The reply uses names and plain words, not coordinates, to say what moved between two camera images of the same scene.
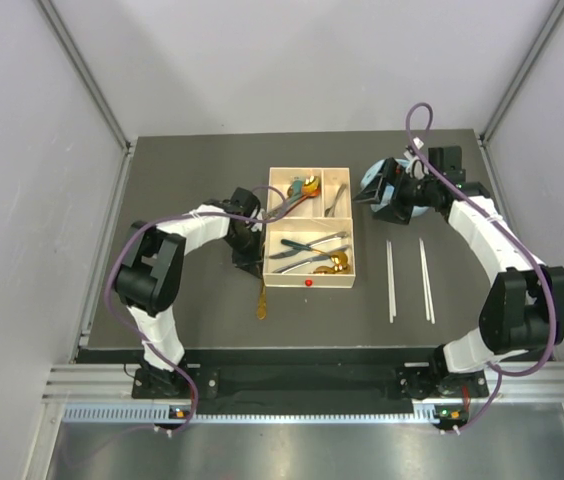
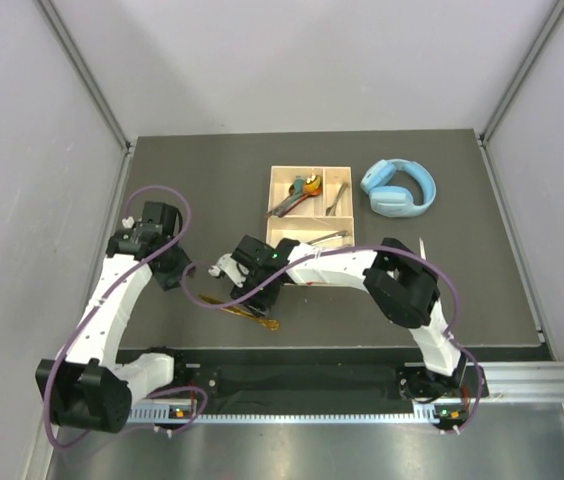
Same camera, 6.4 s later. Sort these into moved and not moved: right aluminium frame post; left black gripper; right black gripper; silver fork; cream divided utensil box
Moved: left black gripper; right black gripper
Not moved: cream divided utensil box; silver fork; right aluminium frame post
